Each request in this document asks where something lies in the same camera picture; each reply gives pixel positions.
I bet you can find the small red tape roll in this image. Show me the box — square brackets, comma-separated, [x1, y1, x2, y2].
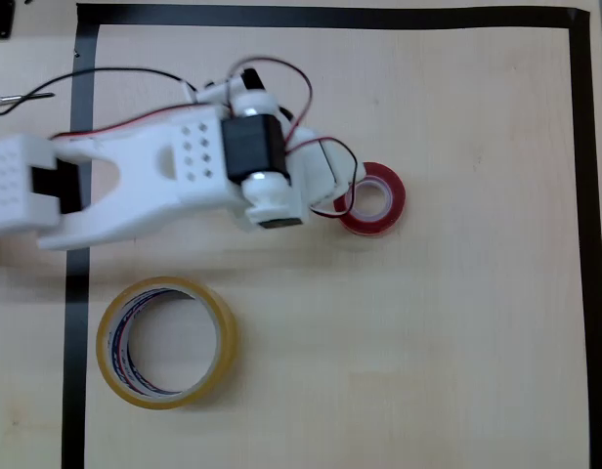
[332, 161, 408, 239]

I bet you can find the large yellow tape roll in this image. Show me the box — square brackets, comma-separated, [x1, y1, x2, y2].
[95, 276, 239, 411]

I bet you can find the black servo cable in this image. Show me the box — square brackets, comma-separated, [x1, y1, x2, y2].
[0, 66, 200, 117]

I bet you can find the thin metal screwdriver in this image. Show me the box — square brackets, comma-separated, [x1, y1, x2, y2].
[0, 91, 57, 107]

